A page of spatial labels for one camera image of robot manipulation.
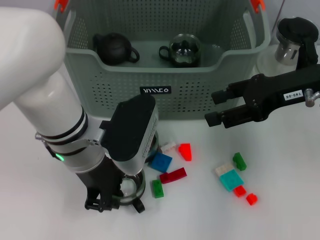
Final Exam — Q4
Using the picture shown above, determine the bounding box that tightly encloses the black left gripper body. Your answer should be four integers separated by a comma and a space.
76, 154, 125, 201

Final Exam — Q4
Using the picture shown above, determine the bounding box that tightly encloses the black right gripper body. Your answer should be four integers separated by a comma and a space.
243, 66, 320, 123

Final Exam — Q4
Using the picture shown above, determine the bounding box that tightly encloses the white toy brick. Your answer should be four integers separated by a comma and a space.
215, 163, 235, 177
160, 141, 177, 154

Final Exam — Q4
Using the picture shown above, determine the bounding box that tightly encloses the cyan square toy plate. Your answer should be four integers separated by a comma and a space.
219, 169, 245, 193

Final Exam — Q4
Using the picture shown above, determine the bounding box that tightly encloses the grey perforated storage bin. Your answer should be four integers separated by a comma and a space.
53, 0, 272, 121

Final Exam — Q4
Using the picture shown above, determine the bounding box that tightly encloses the green toy brick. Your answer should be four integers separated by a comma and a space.
232, 152, 248, 171
151, 178, 166, 200

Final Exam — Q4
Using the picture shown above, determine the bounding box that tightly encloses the red sloped toy brick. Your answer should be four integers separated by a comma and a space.
178, 142, 195, 162

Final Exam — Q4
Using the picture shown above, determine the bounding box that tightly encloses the blue square toy plate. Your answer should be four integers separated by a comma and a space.
148, 152, 173, 173

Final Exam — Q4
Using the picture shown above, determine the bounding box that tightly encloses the dark red long brick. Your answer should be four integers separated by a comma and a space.
159, 167, 188, 185

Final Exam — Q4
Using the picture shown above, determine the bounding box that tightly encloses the small red toy brick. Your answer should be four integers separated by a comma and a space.
234, 185, 247, 198
246, 192, 258, 206

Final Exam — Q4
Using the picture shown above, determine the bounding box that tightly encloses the dark clay teapot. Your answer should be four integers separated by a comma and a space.
92, 32, 140, 65

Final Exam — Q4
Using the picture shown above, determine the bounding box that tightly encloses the glass teapot black handle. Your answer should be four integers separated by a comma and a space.
256, 16, 320, 81

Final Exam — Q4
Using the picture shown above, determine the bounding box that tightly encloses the thin dark wall strip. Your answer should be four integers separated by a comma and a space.
275, 0, 286, 26

